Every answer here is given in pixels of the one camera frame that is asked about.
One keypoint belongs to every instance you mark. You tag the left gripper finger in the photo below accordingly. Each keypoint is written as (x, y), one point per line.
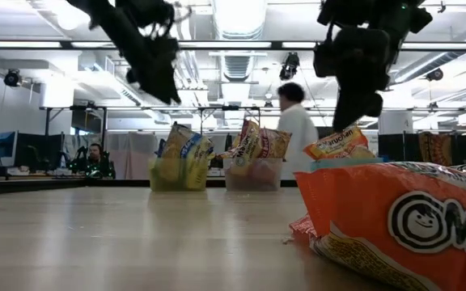
(162, 89)

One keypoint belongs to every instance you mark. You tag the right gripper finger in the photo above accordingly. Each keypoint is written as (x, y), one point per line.
(354, 109)

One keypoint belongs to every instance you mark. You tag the blue Maruchan noodle pack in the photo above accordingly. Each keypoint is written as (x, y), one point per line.
(184, 149)

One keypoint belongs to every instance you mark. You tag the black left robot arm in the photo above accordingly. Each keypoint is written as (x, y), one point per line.
(111, 24)

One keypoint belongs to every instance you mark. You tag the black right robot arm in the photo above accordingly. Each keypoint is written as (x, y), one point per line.
(378, 12)

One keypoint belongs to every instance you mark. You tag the white square column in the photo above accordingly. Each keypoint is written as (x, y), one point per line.
(395, 121)

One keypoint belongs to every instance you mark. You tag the teal green plastic container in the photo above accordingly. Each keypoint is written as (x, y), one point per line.
(338, 163)

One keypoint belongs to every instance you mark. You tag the person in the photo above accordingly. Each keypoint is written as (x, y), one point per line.
(95, 155)
(297, 129)

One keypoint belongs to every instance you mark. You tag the white draped cloth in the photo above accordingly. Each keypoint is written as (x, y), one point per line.
(132, 155)

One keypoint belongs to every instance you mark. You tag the round black ceiling spotlight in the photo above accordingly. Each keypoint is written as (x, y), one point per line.
(435, 74)
(12, 78)

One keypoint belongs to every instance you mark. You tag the black box under rack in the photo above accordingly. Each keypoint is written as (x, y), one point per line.
(87, 121)

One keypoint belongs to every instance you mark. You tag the patterned hanging cloth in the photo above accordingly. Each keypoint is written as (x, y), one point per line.
(435, 147)

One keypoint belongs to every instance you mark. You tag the yellow plastic container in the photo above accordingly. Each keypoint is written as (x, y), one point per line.
(176, 178)

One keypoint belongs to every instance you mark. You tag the white ceiling box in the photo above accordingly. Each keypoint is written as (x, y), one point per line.
(57, 97)

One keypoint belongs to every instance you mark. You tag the black robot with green lights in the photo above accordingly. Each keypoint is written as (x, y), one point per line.
(79, 161)

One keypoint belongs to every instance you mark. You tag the clear plastic container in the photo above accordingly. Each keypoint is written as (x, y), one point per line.
(253, 175)

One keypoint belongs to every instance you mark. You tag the black monitor row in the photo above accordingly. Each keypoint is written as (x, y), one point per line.
(39, 149)

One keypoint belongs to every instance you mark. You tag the small white crumb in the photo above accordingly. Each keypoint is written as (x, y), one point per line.
(287, 240)

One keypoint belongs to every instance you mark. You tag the blue monitor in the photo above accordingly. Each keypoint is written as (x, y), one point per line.
(4, 143)

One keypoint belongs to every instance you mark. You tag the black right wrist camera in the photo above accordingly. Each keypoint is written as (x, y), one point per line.
(324, 58)

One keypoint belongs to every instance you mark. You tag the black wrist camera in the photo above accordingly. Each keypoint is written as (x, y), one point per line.
(148, 12)
(324, 58)

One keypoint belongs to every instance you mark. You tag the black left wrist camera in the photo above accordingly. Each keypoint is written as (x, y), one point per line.
(148, 12)

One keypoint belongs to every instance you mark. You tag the black hanging rig camera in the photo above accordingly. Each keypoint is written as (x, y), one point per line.
(289, 66)

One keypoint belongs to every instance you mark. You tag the black overhead frame bar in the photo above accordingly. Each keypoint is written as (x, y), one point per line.
(237, 45)

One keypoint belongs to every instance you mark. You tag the silver ceiling air duct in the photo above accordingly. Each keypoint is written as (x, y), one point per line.
(239, 20)

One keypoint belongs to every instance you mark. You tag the black rack frame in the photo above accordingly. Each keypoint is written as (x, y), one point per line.
(47, 121)

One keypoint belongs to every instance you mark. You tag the black aluminium table frame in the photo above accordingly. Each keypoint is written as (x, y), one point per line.
(55, 186)

